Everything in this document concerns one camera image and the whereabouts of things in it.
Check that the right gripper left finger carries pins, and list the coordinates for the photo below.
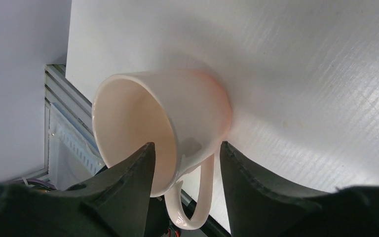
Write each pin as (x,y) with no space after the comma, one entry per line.
(113,203)

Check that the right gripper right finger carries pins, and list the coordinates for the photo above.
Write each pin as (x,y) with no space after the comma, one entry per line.
(261,203)

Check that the pink mug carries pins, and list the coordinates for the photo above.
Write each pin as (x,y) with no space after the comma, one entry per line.
(185,113)

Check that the black base frame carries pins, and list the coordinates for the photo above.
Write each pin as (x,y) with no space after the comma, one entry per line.
(74,157)

